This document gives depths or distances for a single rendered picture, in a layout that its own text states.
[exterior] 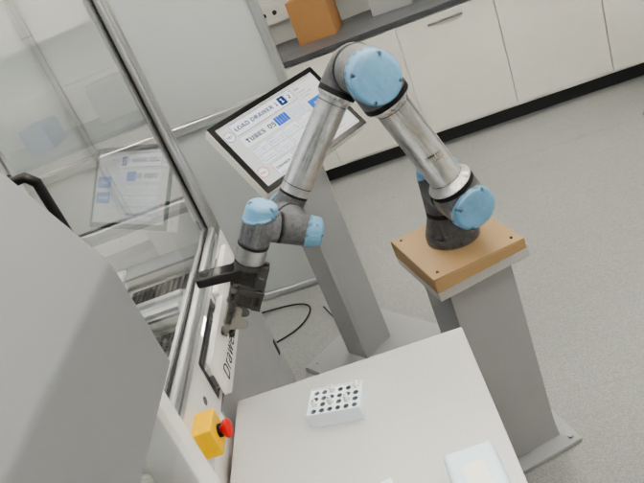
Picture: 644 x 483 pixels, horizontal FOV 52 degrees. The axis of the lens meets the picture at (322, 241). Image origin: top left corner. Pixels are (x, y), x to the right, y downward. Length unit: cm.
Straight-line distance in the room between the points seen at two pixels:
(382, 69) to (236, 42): 172
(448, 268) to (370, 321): 108
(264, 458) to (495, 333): 81
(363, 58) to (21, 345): 106
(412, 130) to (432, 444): 68
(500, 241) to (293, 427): 74
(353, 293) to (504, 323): 87
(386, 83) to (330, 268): 125
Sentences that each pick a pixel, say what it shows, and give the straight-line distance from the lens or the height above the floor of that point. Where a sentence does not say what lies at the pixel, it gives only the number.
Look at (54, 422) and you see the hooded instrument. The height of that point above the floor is 148.
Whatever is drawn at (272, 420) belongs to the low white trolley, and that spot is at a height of 76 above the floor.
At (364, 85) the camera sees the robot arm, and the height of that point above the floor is 136.
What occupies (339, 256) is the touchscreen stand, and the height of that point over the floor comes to 52.
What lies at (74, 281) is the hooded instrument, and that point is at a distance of 65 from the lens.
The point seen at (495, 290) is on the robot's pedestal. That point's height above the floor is 64.
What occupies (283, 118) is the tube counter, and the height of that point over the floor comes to 111.
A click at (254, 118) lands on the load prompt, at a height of 115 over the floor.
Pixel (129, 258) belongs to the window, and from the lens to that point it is 147.
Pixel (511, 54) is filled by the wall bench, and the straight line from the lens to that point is 455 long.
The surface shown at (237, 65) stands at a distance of 315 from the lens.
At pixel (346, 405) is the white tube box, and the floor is 79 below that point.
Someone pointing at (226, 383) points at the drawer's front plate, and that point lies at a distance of 162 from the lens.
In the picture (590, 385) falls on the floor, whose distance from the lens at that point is 252.
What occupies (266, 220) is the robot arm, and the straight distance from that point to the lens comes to 151.
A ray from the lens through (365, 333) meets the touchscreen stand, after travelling 279.
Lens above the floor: 174
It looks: 26 degrees down
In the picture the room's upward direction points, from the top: 23 degrees counter-clockwise
